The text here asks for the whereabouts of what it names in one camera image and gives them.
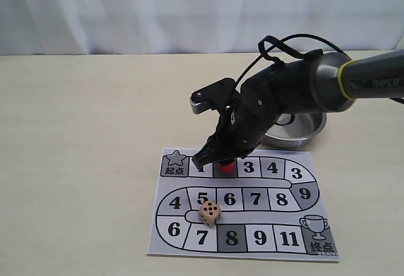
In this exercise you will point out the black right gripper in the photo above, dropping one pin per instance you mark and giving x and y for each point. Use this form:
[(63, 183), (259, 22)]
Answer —
[(237, 134)]

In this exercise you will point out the red cylinder game piece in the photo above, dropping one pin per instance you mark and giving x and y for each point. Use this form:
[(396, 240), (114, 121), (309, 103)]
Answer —
[(226, 167)]

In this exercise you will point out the wooden die black pips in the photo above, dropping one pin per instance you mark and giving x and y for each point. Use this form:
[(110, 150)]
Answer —
[(209, 212)]

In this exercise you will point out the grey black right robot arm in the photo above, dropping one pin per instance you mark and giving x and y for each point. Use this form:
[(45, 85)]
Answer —
[(314, 82)]

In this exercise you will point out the printed paper game board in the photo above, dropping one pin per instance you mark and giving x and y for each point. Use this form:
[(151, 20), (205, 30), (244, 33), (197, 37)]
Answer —
[(271, 209)]

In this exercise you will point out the stainless steel round bowl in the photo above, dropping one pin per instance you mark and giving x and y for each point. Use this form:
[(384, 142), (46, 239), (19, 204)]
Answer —
[(294, 130)]

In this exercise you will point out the white backdrop curtain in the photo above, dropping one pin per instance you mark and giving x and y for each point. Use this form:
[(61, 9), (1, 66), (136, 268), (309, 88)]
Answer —
[(191, 26)]

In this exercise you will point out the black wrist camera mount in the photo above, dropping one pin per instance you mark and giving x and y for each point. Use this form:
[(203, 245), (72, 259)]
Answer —
[(217, 96)]

